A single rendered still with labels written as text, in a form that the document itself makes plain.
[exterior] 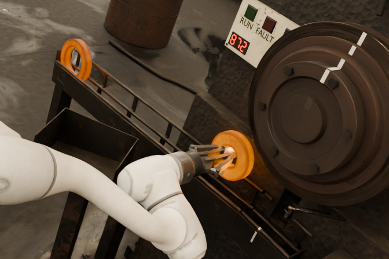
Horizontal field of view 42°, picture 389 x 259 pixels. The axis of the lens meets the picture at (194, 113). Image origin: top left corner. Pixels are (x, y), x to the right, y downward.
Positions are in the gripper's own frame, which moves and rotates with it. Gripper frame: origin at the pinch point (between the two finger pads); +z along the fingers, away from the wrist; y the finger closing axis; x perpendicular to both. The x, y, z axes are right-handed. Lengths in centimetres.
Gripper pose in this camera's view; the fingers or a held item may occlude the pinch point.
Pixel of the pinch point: (232, 151)
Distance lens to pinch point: 153.3
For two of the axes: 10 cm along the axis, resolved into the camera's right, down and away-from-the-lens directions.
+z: 7.1, -1.5, 6.9
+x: 3.0, -8.2, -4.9
